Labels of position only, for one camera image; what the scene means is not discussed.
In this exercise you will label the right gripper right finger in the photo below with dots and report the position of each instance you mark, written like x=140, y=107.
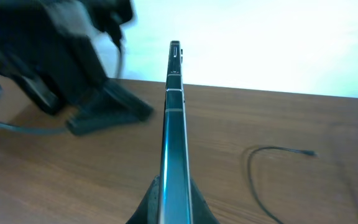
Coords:
x=201, y=212

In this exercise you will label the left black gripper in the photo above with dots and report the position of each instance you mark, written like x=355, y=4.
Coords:
x=76, y=70

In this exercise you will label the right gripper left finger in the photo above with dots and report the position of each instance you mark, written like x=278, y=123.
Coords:
x=147, y=211

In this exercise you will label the black smartphone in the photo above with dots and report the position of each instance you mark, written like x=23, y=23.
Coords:
x=175, y=193

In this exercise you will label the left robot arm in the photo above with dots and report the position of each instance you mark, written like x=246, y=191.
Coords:
x=46, y=49

